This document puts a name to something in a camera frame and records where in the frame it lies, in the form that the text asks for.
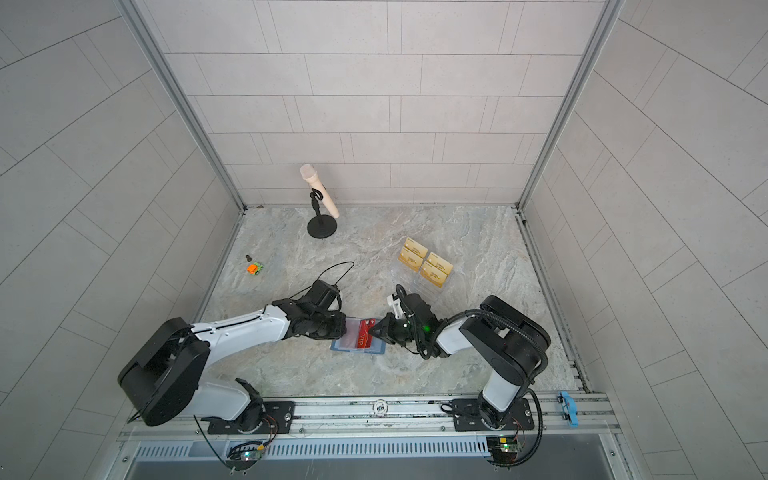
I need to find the blue clip on rail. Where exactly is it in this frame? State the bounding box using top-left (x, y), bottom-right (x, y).
top-left (558, 391), bottom-right (579, 428)

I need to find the green circuit board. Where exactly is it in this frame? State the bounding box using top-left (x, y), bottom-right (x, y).
top-left (486, 436), bottom-right (524, 466)
top-left (226, 441), bottom-right (267, 471)

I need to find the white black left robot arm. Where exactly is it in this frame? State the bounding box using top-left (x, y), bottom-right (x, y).
top-left (117, 280), bottom-right (346, 433)

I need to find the green orange toy truck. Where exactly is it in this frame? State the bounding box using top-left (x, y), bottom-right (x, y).
top-left (246, 262), bottom-right (264, 275)

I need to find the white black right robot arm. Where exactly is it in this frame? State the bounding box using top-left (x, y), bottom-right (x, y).
top-left (369, 287), bottom-right (551, 430)

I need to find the aluminium mounting rail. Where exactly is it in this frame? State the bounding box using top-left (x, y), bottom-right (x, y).
top-left (119, 392), bottom-right (619, 445)

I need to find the black microphone stand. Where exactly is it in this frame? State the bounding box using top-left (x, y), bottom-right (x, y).
top-left (307, 189), bottom-right (337, 239)

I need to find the clear acrylic card tray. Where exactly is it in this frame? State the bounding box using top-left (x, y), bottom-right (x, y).
top-left (398, 237), bottom-right (454, 288)

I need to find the right green circuit board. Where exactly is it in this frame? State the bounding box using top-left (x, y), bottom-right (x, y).
top-left (486, 436), bottom-right (524, 466)

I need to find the left green circuit board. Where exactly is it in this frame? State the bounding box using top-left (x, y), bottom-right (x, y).
top-left (226, 441), bottom-right (267, 471)

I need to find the cream microphone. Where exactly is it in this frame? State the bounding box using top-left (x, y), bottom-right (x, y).
top-left (300, 164), bottom-right (340, 219)

